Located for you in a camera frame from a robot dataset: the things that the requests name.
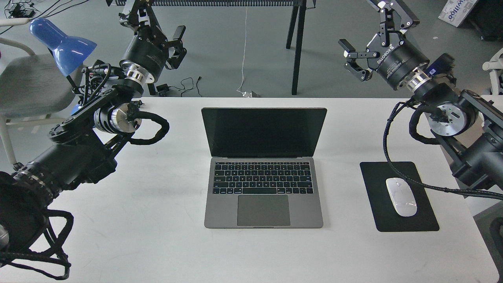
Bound white computer mouse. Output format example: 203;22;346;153
385;178;417;217

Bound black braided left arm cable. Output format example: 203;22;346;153
0;209;74;280

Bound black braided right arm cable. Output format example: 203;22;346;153
383;100;503;201

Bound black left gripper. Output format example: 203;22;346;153
119;0;187;85

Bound black mouse pad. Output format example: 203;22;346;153
360;162;439;232

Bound blue desk lamp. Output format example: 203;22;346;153
30;18;97;115

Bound cardboard box with print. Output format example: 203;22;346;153
438;0;479;27

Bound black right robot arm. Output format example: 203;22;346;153
339;0;502;194

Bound black power adapter with cable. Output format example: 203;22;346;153
155;76;203;97

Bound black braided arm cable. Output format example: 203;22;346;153
383;100;503;201
0;209;74;280

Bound white hanging cable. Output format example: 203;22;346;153
236;7;261;98

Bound grey white chair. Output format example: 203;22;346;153
0;18;83;169

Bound grey laptop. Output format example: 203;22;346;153
201;107;327;229

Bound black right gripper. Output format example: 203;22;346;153
338;0;430;91

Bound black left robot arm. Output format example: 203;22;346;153
1;0;187;280

